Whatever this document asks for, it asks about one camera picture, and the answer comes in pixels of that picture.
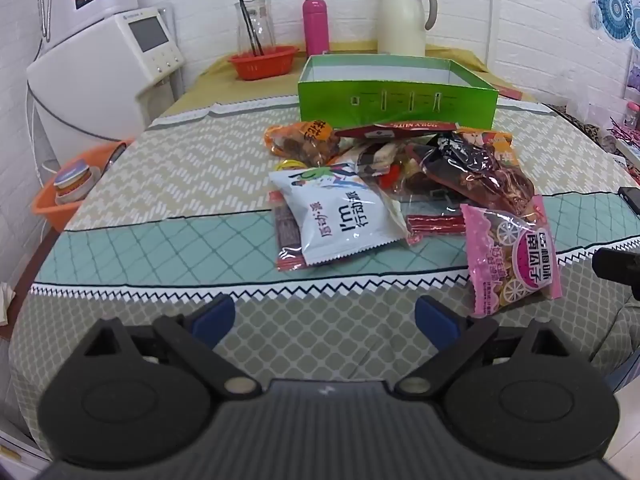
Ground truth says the black straw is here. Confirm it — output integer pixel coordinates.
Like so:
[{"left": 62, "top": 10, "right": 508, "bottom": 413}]
[{"left": 239, "top": 0, "right": 264, "bottom": 56}]

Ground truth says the white blue snack bag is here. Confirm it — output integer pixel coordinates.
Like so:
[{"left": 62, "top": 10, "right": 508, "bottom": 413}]
[{"left": 269, "top": 162, "right": 408, "bottom": 266}]

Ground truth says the blue wall decoration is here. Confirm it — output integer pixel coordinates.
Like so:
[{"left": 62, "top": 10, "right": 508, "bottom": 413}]
[{"left": 588, "top": 0, "right": 639, "bottom": 49}]

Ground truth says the pink thermos bottle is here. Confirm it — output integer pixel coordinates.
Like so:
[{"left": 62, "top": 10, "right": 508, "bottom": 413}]
[{"left": 303, "top": 0, "right": 330, "bottom": 56}]

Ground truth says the orange candy bag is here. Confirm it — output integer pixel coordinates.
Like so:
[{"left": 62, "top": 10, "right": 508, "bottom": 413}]
[{"left": 264, "top": 120, "right": 340, "bottom": 167}]

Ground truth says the red envelope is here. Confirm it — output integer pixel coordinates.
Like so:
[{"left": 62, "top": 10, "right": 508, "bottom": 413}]
[{"left": 494, "top": 84, "right": 523, "bottom": 101}]

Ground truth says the red nuts packet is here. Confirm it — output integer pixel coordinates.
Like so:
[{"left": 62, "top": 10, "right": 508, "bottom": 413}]
[{"left": 335, "top": 120, "right": 458, "bottom": 141}]

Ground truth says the pink snack bag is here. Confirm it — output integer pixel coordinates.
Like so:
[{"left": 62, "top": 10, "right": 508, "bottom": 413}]
[{"left": 461, "top": 195, "right": 562, "bottom": 318}]

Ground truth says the yellow jelly cup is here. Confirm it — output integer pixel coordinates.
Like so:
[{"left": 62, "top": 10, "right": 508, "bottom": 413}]
[{"left": 276, "top": 159, "right": 308, "bottom": 171}]

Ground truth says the wafer biscuit pack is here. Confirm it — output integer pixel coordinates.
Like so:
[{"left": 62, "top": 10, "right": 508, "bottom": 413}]
[{"left": 349, "top": 141, "right": 406, "bottom": 177}]

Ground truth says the orange plastic basin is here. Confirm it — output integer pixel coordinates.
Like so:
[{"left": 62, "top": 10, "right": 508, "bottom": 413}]
[{"left": 32, "top": 139, "right": 134, "bottom": 233}]

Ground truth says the red sausage pack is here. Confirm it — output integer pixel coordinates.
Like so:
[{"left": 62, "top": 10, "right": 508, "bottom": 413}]
[{"left": 406, "top": 214, "right": 465, "bottom": 245}]

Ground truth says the jar in basin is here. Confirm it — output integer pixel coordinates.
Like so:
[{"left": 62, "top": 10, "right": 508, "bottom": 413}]
[{"left": 53, "top": 158, "right": 102, "bottom": 205}]

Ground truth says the yellow cloth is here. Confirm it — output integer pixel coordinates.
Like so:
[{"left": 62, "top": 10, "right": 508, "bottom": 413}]
[{"left": 170, "top": 44, "right": 510, "bottom": 114}]

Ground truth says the patterned tablecloth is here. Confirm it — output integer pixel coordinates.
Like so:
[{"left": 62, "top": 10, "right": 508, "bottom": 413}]
[{"left": 9, "top": 105, "right": 639, "bottom": 436}]

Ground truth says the red plastic basket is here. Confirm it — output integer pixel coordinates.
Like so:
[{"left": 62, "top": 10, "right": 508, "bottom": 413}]
[{"left": 229, "top": 46, "right": 298, "bottom": 81}]

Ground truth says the cream thermos jug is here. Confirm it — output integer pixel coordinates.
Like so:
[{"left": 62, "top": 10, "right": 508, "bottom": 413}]
[{"left": 376, "top": 0, "right": 438, "bottom": 56}]

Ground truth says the green cardboard box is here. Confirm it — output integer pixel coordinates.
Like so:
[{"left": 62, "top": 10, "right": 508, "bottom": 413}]
[{"left": 297, "top": 54, "right": 499, "bottom": 129}]

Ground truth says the dark red strip snack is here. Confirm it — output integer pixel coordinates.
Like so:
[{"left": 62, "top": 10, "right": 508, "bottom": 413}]
[{"left": 269, "top": 191, "right": 306, "bottom": 272}]

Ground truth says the dark dried meat bag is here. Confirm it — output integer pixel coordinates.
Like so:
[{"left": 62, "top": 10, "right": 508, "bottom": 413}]
[{"left": 406, "top": 132, "right": 535, "bottom": 216}]

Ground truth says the white water dispenser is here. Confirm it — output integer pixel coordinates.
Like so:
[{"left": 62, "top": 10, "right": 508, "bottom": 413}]
[{"left": 27, "top": 6, "right": 186, "bottom": 142}]

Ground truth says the glass carafe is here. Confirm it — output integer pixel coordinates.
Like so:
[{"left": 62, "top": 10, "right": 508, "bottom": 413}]
[{"left": 234, "top": 0, "right": 276, "bottom": 53}]

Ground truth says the black phone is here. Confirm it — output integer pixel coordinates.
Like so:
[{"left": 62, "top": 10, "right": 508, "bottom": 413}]
[{"left": 617, "top": 186, "right": 640, "bottom": 209}]

